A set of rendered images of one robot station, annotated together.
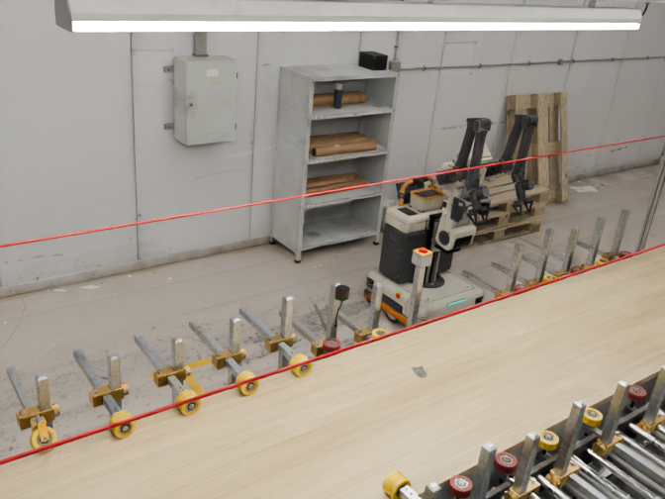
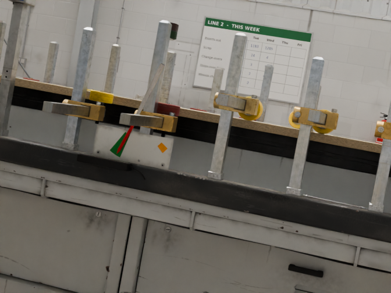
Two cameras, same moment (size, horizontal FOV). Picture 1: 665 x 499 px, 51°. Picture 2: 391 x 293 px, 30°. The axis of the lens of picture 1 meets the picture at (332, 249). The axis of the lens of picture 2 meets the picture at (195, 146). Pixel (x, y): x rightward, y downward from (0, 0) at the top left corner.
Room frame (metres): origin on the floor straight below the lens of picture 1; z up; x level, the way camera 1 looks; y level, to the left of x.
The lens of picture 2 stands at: (4.06, 1.90, 0.91)
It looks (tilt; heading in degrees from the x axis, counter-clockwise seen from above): 3 degrees down; 231
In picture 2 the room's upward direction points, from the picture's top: 10 degrees clockwise
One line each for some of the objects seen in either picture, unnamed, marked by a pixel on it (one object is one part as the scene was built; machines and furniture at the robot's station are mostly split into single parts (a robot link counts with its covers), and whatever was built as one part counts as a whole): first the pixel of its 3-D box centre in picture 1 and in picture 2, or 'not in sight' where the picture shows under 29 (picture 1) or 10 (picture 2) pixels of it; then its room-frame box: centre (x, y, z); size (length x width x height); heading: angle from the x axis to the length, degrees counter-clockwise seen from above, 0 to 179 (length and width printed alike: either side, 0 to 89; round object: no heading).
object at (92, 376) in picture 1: (98, 385); not in sight; (2.11, 0.82, 0.95); 0.50 x 0.04 x 0.04; 38
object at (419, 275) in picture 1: (415, 304); (9, 69); (3.03, -0.43, 0.93); 0.05 x 0.05 x 0.45; 38
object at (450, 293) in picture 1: (423, 293); not in sight; (4.61, -0.71, 0.16); 0.67 x 0.64 x 0.25; 38
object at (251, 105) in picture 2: (280, 342); (235, 103); (2.54, 0.18, 0.95); 0.14 x 0.06 x 0.05; 128
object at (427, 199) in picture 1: (427, 199); not in sight; (4.70, -0.64, 0.87); 0.23 x 0.15 x 0.11; 128
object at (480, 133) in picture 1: (477, 154); not in sight; (4.12, -0.82, 1.41); 0.11 x 0.06 x 0.43; 128
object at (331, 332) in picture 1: (331, 330); (152, 94); (2.71, -0.03, 0.93); 0.04 x 0.04 x 0.48; 38
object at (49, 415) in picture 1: (38, 414); not in sight; (1.92, 0.97, 0.95); 0.14 x 0.06 x 0.05; 128
